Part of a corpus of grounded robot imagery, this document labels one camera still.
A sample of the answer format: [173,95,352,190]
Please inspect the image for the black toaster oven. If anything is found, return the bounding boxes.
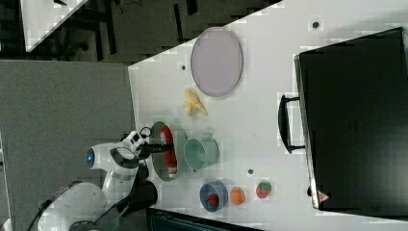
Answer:
[294,27,408,220]

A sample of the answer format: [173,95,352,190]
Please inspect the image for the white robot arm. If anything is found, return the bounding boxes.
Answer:
[30,131,174,231]

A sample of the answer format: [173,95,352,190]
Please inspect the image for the orange toy fruit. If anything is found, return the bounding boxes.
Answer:
[230,187,245,206]

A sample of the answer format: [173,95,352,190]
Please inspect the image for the blue bowl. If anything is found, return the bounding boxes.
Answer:
[199,181,229,213]

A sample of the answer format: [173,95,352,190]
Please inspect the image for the red strawberry toy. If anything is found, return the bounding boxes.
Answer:
[256,181,271,199]

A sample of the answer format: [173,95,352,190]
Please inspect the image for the lilac round plate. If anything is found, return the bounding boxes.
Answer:
[191,27,243,97]

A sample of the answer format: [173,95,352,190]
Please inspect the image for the red ketchup bottle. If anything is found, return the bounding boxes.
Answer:
[160,126,177,178]

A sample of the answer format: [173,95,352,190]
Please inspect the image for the small red toy fruit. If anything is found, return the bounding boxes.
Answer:
[208,194,219,207]

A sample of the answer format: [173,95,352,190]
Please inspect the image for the green oval strainer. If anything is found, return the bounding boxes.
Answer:
[150,121,187,182]

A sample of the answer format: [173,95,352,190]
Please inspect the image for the yellow banana toy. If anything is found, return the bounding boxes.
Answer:
[184,90,208,116]

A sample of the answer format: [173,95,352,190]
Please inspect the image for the green mug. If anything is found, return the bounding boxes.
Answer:
[184,133,219,171]

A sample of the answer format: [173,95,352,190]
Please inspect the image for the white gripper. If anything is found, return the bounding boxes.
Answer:
[121,131,174,159]

